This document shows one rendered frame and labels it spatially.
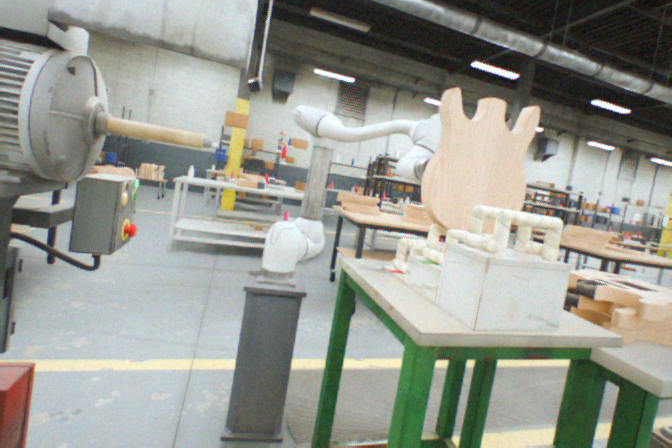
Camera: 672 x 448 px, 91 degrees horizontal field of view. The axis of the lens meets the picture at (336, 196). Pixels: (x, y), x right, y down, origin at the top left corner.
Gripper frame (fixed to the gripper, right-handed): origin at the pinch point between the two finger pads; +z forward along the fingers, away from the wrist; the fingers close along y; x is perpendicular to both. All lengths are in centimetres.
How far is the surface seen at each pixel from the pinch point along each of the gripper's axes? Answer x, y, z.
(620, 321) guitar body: -34, -34, 27
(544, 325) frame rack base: -35.5, -7.7, 26.0
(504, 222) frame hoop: -11.8, 9.9, 24.3
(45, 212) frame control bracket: -27, 107, -8
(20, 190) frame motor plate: -20, 105, 6
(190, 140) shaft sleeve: -6, 79, 4
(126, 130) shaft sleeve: -6, 91, 3
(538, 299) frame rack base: -29.0, -3.9, 25.9
